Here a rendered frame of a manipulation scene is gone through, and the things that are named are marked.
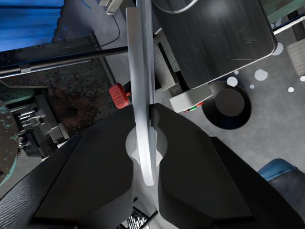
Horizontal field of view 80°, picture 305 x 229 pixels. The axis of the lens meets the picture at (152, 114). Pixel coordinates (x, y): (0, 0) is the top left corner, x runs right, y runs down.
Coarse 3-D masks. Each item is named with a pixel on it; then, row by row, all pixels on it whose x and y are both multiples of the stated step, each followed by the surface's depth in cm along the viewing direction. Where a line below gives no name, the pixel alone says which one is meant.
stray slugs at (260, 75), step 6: (282, 48) 32; (276, 54) 33; (258, 72) 36; (264, 72) 35; (228, 78) 40; (234, 78) 39; (258, 78) 36; (264, 78) 35; (228, 84) 41; (234, 84) 40
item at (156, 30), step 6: (126, 0) 45; (132, 0) 44; (120, 6) 47; (126, 6) 46; (132, 6) 44; (156, 18) 41; (156, 24) 41; (156, 30) 42; (156, 36) 44; (162, 36) 46; (156, 42) 49
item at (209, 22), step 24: (168, 0) 28; (192, 0) 26; (216, 0) 24; (240, 0) 22; (168, 24) 30; (192, 24) 27; (216, 24) 25; (240, 24) 23; (264, 24) 21; (192, 48) 29; (216, 48) 26; (240, 48) 24; (264, 48) 22; (192, 72) 30; (216, 72) 28
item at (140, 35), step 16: (128, 16) 9; (128, 32) 9; (144, 32) 10; (128, 48) 9; (144, 48) 9; (144, 64) 9; (144, 80) 10; (144, 96) 10; (144, 112) 10; (144, 128) 11; (144, 144) 11; (144, 160) 12; (144, 176) 14
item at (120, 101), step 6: (114, 84) 52; (120, 84) 52; (114, 90) 53; (120, 90) 51; (126, 90) 55; (114, 96) 54; (120, 96) 52; (126, 96) 52; (114, 102) 55; (120, 102) 53; (126, 102) 52; (120, 108) 55
